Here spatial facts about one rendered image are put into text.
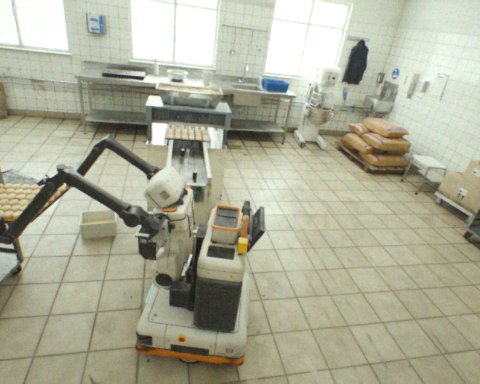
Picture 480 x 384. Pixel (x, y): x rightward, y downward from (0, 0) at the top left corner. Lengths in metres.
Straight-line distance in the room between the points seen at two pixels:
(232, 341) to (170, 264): 0.58
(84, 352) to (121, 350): 0.21
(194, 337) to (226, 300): 0.34
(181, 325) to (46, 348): 0.85
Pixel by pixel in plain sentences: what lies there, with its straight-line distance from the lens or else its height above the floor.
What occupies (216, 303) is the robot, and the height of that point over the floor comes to 0.53.
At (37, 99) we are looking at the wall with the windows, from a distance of 6.40.
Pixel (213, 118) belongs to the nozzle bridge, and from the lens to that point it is 2.93.
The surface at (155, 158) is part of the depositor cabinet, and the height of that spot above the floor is 0.70.
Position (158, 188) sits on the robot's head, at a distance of 1.66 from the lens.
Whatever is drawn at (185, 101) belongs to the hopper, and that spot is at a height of 1.22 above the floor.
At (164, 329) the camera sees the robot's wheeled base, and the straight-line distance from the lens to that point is 2.07.
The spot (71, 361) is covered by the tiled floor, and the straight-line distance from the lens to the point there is 2.37.
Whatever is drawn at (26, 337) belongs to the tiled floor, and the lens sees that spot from 2.56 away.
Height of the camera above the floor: 1.92
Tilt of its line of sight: 29 degrees down
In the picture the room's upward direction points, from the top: 9 degrees clockwise
